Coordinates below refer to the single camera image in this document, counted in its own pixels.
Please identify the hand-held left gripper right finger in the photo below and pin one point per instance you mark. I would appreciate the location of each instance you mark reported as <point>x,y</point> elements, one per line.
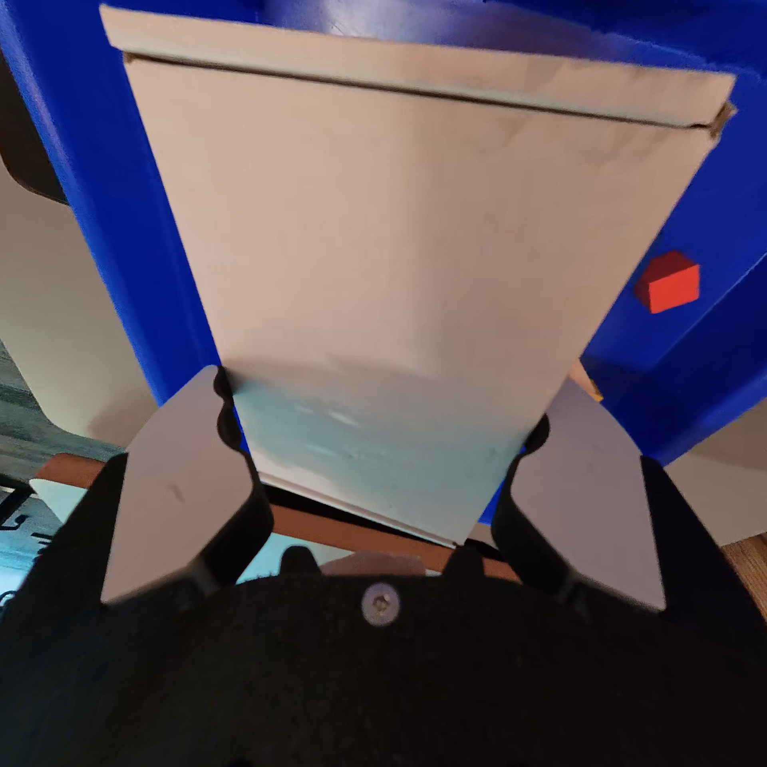
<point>599,497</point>

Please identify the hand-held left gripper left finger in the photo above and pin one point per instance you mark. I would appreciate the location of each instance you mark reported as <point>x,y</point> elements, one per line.
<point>174,497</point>

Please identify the blue plastic bin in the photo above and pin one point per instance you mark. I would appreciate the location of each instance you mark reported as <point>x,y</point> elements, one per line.
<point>102,180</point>

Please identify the white cardboard box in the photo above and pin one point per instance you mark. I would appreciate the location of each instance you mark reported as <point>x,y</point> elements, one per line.
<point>389,239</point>

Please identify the natural wooden cube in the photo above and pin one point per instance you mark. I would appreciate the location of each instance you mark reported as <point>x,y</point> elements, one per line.
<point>586,377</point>

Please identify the red wooden cube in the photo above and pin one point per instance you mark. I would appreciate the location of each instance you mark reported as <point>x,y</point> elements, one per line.
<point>671,287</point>

